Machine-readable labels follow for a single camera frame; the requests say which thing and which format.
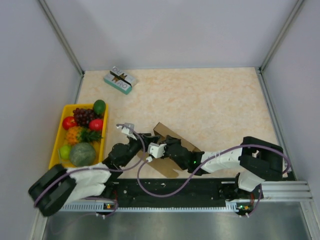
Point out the green lime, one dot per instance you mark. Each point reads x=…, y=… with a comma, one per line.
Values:
x=64, y=151

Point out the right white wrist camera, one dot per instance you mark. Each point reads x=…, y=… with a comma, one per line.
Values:
x=155, y=151

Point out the dark purple grape bunch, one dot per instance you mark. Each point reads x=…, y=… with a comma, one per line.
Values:
x=83, y=116

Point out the red tomato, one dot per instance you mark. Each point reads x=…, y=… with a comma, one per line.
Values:
x=96, y=125

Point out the red apple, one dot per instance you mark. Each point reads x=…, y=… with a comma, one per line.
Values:
x=69, y=122

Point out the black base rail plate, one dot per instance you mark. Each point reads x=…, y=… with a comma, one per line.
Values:
x=197, y=193

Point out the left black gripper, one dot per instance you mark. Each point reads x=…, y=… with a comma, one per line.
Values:
x=146, y=140

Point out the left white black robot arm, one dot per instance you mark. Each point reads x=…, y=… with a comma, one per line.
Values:
x=60, y=185

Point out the green melon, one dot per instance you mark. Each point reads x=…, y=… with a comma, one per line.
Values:
x=82, y=154

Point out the grey slotted cable duct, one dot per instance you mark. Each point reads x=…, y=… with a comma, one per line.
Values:
x=102, y=207

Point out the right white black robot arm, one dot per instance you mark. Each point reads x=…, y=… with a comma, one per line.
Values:
x=258, y=160

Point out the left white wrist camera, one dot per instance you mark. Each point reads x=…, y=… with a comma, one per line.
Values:
x=127, y=129

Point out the yellow plastic tray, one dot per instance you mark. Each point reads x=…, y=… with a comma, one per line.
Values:
x=61, y=140

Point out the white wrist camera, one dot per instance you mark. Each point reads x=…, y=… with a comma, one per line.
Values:
x=155, y=151
x=127, y=129

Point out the brown cardboard box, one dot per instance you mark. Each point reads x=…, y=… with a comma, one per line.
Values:
x=180, y=158

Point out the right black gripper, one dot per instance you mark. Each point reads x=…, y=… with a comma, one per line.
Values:
x=169, y=140

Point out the green avocado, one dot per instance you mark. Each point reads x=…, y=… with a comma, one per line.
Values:
x=99, y=107

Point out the orange bumpy fruit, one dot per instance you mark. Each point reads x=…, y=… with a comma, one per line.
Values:
x=73, y=135

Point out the white teal printed carton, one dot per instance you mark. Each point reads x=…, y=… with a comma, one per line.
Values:
x=120, y=80

